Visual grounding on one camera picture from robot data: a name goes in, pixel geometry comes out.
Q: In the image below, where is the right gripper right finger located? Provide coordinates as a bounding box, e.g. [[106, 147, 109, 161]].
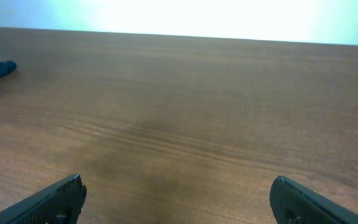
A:
[[269, 175, 358, 224]]

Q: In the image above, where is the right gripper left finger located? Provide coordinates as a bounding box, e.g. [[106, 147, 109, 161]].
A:
[[0, 174, 87, 224]]

